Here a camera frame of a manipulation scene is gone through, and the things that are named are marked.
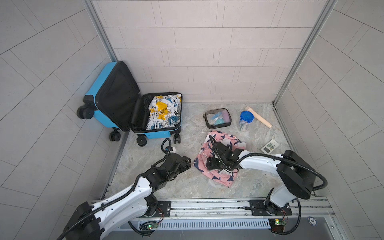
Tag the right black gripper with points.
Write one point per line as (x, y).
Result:
(210, 164)

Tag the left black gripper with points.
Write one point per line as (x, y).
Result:
(184, 164)

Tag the pink navy patterned garment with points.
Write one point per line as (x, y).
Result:
(220, 176)

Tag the clear black-trimmed toiletry pouch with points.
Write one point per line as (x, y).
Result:
(218, 118)

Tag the clear jar with blue lid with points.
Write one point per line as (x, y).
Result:
(246, 118)

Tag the white yellow blue patterned shirt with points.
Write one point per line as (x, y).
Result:
(165, 112)

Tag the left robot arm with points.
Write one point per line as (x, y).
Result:
(96, 221)

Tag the small white remote control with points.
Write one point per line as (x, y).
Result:
(270, 147)

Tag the white ventilation grille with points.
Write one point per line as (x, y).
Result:
(214, 224)

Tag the blue hard-shell suitcase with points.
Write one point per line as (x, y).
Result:
(115, 100)

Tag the round blue white sticker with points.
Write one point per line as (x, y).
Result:
(312, 221)

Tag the beige wooden handle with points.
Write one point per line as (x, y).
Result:
(258, 117)

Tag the left circuit board with wires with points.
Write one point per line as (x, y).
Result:
(149, 226)

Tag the circuit board with wires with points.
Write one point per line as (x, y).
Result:
(149, 226)
(277, 225)

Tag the right circuit board with wires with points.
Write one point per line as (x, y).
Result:
(277, 225)

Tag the aluminium mounting rail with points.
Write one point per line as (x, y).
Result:
(242, 208)

